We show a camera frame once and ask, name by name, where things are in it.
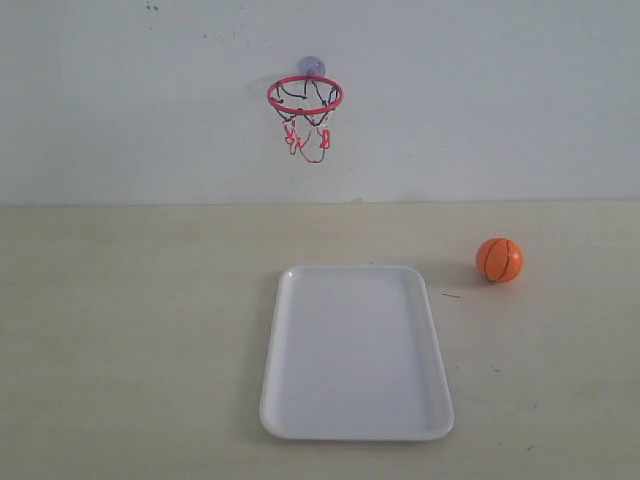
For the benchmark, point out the clear suction cup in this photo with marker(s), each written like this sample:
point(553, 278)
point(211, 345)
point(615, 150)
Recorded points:
point(311, 66)

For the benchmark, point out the white rectangular plastic tray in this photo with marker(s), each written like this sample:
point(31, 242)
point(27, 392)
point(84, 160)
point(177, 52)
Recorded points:
point(354, 356)

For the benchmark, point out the red mini basketball hoop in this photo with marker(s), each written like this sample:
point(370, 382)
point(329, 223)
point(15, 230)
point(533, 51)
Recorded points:
point(305, 105)

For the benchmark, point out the small orange basketball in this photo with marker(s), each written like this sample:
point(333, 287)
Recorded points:
point(499, 260)

